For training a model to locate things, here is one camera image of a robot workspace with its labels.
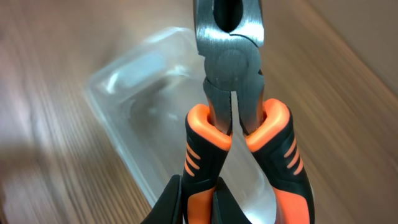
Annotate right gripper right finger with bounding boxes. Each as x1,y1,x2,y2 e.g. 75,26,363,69
211,177,251,224

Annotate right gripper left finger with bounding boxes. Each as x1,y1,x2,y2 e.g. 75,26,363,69
141,175,182,224

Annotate clear plastic container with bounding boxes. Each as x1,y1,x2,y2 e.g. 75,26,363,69
83,26,315,224

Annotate orange black pliers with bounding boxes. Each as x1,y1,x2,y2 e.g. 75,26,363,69
180,0,315,224

